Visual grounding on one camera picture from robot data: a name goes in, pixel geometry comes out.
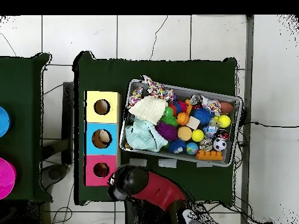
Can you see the orange toy basketball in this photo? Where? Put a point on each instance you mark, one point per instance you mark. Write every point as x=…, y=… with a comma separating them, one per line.
x=183, y=118

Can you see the magenta round disc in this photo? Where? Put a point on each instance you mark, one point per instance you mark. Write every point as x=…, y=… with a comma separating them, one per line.
x=7, y=178

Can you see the yellow ball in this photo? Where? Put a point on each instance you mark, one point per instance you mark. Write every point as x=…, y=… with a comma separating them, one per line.
x=224, y=121

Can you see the orange plastic block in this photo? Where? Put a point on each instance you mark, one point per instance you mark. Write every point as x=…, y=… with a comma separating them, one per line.
x=209, y=155

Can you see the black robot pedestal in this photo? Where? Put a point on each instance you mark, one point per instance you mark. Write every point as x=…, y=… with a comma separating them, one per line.
x=149, y=217

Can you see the white tape label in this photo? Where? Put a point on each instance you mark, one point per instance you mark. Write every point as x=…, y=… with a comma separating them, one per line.
x=138, y=162
x=167, y=163
x=204, y=164

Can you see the purple spiky ball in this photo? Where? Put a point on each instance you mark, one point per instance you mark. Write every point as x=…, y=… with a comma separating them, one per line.
x=166, y=131

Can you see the black and white soccer ball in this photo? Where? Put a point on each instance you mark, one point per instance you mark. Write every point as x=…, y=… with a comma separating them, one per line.
x=219, y=144

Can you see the polka dot cloth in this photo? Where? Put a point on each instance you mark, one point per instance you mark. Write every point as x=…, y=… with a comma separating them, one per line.
x=136, y=96

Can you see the mint green cloth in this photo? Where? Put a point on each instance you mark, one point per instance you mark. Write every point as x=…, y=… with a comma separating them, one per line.
x=142, y=136

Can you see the blue round disc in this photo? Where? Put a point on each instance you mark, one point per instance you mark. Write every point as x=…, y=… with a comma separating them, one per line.
x=4, y=121

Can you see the confetti print cloth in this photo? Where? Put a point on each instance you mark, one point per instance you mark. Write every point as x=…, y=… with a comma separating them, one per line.
x=158, y=89

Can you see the cream waffle cloth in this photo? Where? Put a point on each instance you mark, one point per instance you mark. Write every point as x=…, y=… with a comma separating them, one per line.
x=149, y=109

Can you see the wooden box with three holes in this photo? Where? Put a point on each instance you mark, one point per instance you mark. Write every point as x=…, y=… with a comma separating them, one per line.
x=113, y=112

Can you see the dark green side table cloth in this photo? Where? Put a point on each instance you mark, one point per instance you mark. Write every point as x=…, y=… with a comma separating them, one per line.
x=23, y=93

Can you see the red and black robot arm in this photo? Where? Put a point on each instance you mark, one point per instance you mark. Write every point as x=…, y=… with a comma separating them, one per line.
x=158, y=189

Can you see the silver mesh bin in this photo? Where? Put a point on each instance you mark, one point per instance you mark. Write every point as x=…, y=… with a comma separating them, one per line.
x=186, y=92

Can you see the green spiky ball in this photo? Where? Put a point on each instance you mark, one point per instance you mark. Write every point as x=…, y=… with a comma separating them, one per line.
x=168, y=117

